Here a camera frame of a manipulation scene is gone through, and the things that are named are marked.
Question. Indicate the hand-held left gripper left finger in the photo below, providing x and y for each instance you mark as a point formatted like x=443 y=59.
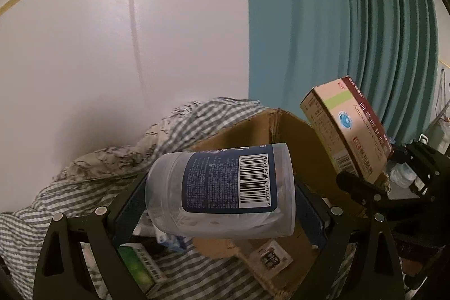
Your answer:
x=128 y=219

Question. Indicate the teal curtain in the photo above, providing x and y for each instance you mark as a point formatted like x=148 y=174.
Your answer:
x=316 y=22

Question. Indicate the beige maroon medicine box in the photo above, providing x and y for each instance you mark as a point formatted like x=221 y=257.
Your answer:
x=344 y=131

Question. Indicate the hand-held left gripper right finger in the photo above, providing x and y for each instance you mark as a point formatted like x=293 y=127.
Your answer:
x=309 y=215

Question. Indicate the white plastic object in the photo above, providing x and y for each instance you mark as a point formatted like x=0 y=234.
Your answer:
x=439 y=134

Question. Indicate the clear plastic jar blue label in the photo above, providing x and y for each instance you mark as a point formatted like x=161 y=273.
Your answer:
x=211 y=187

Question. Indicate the blue white tissue pack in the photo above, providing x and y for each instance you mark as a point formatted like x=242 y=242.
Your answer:
x=174 y=243

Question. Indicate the green white carton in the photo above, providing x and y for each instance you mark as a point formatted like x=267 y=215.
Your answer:
x=140 y=265

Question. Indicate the floral pillow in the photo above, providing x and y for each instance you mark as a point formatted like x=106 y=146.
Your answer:
x=105 y=156

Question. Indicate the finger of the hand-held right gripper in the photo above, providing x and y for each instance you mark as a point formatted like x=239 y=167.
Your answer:
x=432 y=170
x=362 y=191

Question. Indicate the cardboard box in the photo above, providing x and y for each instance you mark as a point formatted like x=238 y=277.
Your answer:
x=302 y=138

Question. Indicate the grey white checked blanket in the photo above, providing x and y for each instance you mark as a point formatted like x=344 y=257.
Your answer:
x=70 y=194

